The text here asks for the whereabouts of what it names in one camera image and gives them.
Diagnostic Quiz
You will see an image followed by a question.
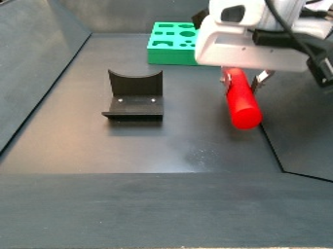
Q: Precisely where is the black cable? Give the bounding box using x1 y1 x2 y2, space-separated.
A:
263 0 333 86

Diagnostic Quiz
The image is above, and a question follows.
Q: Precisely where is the red cylinder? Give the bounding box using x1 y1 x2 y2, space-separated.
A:
223 68 262 129

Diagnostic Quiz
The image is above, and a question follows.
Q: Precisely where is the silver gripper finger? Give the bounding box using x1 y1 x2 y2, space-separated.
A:
219 72 231 92
251 70 274 93

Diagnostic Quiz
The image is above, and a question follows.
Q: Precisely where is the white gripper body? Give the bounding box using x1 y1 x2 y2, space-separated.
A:
195 0 333 71

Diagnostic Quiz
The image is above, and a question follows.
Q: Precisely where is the black curved cradle block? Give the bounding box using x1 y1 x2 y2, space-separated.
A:
101 70 164 120

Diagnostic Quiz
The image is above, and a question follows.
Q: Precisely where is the green foam shape board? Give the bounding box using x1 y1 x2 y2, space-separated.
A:
147 21 198 65

